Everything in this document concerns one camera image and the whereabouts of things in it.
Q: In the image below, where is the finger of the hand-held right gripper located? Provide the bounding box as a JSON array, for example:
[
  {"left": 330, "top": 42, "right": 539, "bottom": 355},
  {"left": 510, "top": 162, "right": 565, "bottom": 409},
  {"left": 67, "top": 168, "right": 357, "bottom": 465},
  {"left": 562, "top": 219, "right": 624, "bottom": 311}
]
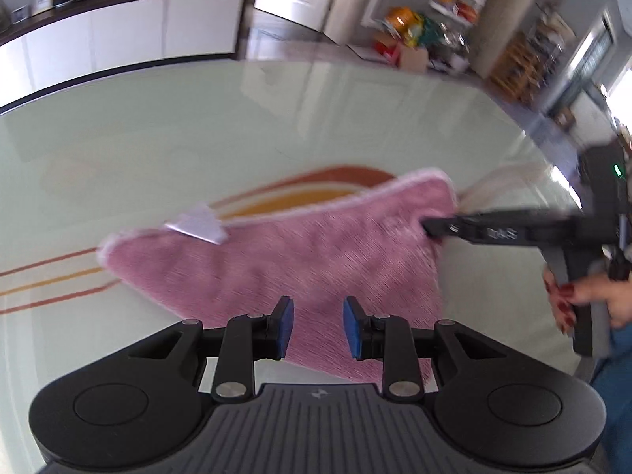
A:
[{"left": 423, "top": 212, "right": 487, "bottom": 246}]

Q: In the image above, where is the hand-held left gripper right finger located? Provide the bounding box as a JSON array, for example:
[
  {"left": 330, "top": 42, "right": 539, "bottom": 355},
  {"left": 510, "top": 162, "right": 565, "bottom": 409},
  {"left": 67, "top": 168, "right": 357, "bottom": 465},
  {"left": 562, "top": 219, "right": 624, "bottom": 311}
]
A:
[{"left": 344, "top": 296, "right": 504, "bottom": 401}]

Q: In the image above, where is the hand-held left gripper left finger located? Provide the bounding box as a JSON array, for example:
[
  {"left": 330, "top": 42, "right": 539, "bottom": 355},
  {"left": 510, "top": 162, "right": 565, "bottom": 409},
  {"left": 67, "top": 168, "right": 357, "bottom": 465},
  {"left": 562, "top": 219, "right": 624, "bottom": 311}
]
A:
[{"left": 129, "top": 296, "right": 295, "bottom": 403}]

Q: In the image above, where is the pink towel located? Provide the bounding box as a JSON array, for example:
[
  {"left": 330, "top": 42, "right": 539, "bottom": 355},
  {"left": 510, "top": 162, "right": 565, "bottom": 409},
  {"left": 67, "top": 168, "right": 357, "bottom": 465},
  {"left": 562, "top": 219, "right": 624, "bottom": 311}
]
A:
[{"left": 98, "top": 168, "right": 457, "bottom": 385}]

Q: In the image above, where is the person's right hand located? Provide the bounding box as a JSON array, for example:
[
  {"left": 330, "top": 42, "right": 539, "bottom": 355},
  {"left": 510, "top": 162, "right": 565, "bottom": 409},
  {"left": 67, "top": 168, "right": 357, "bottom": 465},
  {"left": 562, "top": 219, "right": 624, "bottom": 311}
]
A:
[{"left": 543, "top": 269, "right": 632, "bottom": 334}]

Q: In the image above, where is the wooden chair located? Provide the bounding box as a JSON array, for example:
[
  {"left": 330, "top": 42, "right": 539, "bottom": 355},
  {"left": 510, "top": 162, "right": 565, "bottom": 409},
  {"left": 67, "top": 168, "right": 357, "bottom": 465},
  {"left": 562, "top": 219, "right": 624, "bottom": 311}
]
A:
[{"left": 489, "top": 32, "right": 549, "bottom": 104}]

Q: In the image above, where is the white floor pot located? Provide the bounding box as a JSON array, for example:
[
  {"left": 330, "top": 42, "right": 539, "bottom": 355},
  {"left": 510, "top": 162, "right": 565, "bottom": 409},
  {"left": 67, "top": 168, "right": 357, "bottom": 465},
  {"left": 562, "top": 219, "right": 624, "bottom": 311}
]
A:
[{"left": 444, "top": 49, "right": 472, "bottom": 75}]

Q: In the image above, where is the cardboard box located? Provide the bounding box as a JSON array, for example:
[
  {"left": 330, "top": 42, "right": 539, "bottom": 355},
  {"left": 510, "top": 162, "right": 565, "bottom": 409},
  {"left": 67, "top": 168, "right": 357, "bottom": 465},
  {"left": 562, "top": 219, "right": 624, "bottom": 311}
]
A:
[{"left": 375, "top": 34, "right": 430, "bottom": 72}]

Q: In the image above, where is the green plastic bag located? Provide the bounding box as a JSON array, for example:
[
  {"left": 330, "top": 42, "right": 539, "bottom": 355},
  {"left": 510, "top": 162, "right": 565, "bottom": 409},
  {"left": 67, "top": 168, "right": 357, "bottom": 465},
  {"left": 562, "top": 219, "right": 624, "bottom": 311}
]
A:
[{"left": 419, "top": 15, "right": 445, "bottom": 53}]

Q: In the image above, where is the orange plastic bag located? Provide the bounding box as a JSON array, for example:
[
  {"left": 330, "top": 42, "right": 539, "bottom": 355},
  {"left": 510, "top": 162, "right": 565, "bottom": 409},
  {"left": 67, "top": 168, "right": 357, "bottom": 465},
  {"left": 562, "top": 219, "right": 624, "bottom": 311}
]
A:
[{"left": 385, "top": 7, "right": 425, "bottom": 43}]

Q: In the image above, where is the white shelf rack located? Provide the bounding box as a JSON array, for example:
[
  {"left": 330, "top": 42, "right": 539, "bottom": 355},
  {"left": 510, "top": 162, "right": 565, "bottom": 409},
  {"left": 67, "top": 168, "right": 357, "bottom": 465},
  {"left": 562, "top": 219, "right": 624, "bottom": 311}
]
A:
[{"left": 429, "top": 0, "right": 495, "bottom": 40}]

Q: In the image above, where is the white sideboard cabinet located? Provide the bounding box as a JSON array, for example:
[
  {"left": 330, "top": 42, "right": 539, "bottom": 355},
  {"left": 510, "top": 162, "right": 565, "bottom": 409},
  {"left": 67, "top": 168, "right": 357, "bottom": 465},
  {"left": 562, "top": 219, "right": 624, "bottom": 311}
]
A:
[{"left": 0, "top": 0, "right": 250, "bottom": 114}]

